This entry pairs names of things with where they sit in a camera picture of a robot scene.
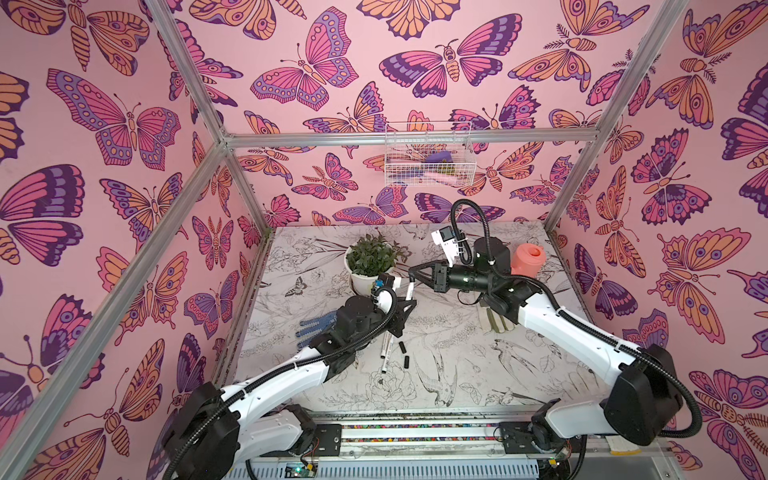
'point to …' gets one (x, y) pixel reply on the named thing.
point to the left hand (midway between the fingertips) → (415, 298)
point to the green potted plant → (372, 256)
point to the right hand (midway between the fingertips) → (411, 269)
